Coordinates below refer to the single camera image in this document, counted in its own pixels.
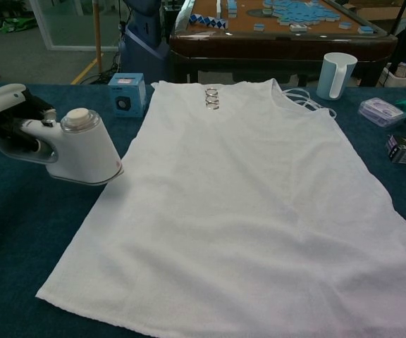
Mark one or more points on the blue white snake puzzle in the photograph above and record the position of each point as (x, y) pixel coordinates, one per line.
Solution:
(208, 21)

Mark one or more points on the white handheld garment steamer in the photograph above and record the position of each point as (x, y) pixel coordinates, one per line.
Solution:
(90, 155)

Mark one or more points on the blue speaker carton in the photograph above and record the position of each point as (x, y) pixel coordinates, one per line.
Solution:
(127, 95)

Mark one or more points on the wooden pole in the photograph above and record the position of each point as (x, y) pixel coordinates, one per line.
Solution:
(98, 35)

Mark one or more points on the blue machine base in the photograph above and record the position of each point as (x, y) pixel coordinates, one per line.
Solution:
(143, 45)

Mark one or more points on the white tile rack bar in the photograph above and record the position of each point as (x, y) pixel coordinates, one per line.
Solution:
(219, 5)

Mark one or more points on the white sleeveless shirt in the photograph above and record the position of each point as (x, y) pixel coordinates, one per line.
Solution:
(231, 218)

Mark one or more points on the green bag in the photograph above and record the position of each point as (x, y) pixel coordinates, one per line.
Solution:
(14, 25)

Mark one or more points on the glass partition with metal frame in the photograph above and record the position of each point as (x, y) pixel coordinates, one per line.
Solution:
(72, 24)

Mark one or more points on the brown wooden mahjong table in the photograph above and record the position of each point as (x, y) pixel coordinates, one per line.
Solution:
(277, 49)

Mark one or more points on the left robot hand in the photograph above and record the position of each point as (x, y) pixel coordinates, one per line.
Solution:
(2, 105)

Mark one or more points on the clear plastic case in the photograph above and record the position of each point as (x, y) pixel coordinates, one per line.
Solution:
(381, 112)

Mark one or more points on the light blue white mug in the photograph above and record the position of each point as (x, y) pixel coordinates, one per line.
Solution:
(331, 77)

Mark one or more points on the blue mahjong tile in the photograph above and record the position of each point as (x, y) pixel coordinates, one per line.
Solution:
(367, 30)
(345, 25)
(299, 28)
(261, 27)

